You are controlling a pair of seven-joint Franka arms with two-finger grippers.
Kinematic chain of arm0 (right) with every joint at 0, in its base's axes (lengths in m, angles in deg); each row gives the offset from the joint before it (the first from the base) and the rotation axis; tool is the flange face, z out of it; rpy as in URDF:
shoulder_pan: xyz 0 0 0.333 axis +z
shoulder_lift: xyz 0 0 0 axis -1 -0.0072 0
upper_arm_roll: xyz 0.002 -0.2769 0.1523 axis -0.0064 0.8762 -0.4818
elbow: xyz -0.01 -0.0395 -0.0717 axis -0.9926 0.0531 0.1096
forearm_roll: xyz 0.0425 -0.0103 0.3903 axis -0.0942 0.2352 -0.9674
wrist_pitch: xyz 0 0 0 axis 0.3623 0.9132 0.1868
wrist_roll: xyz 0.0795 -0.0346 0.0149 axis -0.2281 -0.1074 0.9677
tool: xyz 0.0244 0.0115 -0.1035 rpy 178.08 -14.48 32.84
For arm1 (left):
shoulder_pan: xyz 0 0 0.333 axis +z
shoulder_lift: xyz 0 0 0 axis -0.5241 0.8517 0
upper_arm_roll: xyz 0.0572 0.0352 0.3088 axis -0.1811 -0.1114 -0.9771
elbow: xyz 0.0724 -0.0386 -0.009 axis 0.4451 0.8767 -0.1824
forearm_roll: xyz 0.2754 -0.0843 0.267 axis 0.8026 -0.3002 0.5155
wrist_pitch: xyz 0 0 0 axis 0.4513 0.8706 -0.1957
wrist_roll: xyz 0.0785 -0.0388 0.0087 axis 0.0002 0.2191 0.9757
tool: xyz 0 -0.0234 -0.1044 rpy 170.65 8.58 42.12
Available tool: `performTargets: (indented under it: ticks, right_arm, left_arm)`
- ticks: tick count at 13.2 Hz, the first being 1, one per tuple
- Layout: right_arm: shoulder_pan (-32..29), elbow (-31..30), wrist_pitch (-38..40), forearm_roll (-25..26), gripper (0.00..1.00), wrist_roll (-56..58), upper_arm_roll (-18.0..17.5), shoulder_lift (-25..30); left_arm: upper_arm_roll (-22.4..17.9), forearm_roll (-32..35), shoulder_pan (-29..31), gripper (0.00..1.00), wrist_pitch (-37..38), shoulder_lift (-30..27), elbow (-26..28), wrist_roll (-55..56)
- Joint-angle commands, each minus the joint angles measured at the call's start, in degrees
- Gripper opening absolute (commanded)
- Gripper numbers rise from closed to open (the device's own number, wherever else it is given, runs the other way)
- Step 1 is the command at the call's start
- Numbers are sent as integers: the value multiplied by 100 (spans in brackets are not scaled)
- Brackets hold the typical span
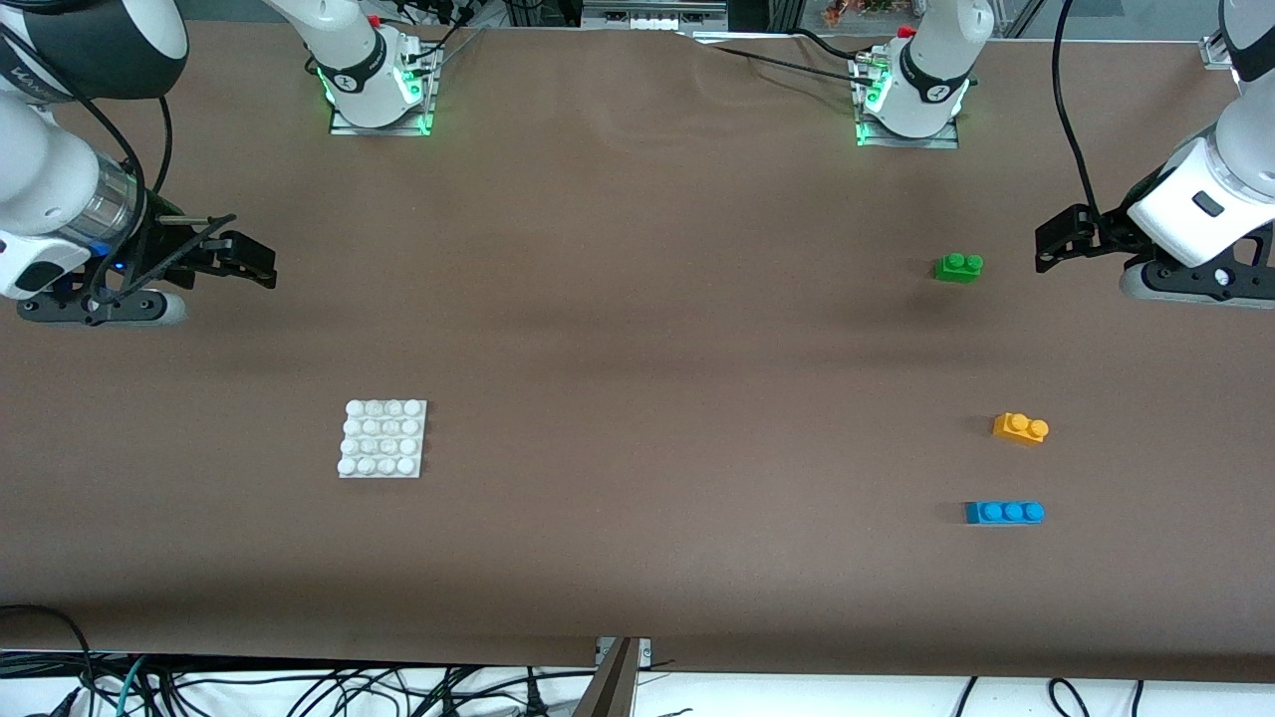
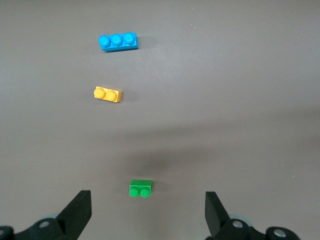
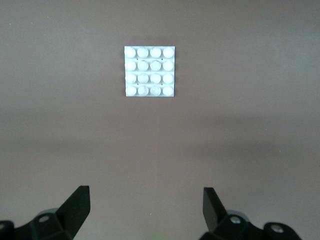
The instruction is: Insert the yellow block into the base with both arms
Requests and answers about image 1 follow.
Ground teal cable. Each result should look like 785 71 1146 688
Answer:
112 654 152 717

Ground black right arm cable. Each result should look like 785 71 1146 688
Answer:
0 25 176 305

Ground white studded base plate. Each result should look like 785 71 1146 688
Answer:
338 399 428 480

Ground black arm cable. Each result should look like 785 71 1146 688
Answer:
1052 0 1103 222
0 25 176 305

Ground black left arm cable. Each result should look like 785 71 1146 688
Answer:
1052 0 1103 222

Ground blue three-stud block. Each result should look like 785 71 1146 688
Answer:
964 501 1046 527

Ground yellow two-stud block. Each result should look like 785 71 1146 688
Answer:
992 412 1050 445

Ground black looped cable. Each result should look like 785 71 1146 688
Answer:
0 603 98 717

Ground black cable across cover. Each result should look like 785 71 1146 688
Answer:
695 28 880 89

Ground black cables at arm base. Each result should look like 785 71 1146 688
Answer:
393 0 486 69

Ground brown table cover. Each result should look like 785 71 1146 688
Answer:
0 20 1275 684

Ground metal table edge bracket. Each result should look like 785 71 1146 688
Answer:
572 636 654 717

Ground tangled black cables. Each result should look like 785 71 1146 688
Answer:
139 661 599 717

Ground aluminium frame rail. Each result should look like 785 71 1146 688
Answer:
580 0 731 32

